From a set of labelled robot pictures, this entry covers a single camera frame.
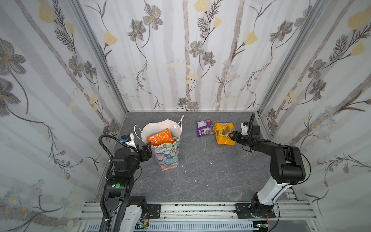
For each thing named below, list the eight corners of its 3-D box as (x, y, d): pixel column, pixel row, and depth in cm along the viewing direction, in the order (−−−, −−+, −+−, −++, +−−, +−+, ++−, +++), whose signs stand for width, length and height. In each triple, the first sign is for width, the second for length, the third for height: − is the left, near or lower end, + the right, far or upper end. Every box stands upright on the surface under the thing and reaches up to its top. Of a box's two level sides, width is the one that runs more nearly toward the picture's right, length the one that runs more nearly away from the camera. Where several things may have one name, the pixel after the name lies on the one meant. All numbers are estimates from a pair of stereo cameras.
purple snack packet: (196, 137, 107) (196, 133, 104) (195, 122, 116) (196, 119, 113) (213, 137, 107) (214, 134, 104) (211, 122, 116) (212, 119, 113)
